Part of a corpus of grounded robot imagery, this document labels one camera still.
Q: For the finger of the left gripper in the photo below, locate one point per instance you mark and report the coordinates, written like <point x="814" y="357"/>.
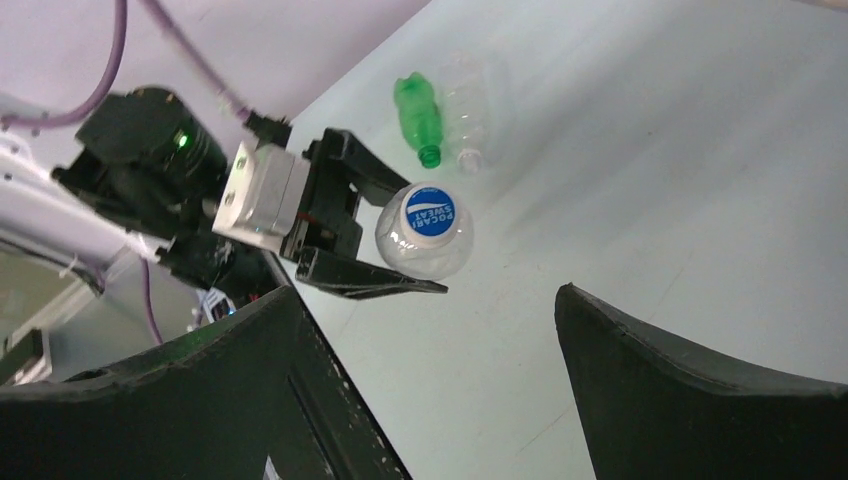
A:
<point x="375" y="181"/>
<point x="356" y="280"/>

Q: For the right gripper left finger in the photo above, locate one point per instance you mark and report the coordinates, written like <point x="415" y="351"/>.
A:
<point x="261" y="387"/>

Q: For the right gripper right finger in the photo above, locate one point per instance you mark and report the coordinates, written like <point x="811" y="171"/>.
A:
<point x="654" y="405"/>

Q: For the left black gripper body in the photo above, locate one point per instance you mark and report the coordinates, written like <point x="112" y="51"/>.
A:
<point x="326" y="218"/>

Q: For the clear bottle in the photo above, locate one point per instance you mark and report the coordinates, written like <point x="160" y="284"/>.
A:
<point x="416" y="257"/>
<point x="465" y="110"/>

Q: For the white cap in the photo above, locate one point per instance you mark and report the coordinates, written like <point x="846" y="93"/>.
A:
<point x="428" y="212"/>

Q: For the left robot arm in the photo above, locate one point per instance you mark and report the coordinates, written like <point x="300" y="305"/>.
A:
<point x="149" y="165"/>

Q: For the green plastic bottle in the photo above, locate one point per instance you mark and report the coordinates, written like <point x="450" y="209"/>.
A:
<point x="419" y="117"/>

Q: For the clear bottle beside green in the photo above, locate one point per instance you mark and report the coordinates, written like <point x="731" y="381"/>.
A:
<point x="465" y="110"/>

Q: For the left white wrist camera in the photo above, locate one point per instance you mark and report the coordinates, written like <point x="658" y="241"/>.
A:
<point x="262" y="196"/>

